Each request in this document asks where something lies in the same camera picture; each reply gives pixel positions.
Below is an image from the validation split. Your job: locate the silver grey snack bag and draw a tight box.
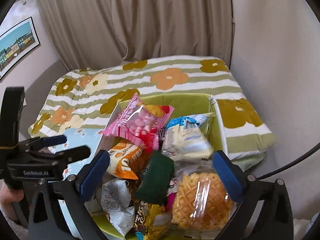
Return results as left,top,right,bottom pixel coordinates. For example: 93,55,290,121
100,178,135,237

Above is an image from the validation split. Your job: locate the orange white cake snack bag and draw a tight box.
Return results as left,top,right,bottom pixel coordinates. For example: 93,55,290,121
107,139,150,180

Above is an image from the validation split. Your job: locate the clear bag of yellow crisps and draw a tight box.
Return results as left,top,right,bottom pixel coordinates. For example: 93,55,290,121
171,159,235,231

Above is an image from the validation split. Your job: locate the pink marshmallow bag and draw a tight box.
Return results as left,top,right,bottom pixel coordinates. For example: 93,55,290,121
103,93,175,153

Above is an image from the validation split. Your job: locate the yellow candy bag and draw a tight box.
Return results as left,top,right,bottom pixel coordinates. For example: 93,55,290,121
133,201,167,240

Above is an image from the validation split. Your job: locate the white blue snack bag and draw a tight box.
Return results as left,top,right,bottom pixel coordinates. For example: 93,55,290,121
161,113,213,160

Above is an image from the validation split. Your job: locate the person's left hand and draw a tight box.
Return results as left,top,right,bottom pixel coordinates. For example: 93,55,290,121
1,183,24,217

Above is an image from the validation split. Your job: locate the dark green snack pack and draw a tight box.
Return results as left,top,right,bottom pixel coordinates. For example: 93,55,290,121
134,151,174,205

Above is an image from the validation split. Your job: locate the framed townscape picture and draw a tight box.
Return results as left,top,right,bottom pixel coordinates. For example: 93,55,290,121
0,17,40,79

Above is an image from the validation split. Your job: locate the green cardboard box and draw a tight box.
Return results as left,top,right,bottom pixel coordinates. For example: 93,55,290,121
89,93,241,240

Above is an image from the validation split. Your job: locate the beige curtain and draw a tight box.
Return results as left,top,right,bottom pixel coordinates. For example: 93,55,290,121
37,0,234,70

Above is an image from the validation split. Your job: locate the black cable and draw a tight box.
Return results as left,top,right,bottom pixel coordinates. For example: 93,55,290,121
257,142,320,181

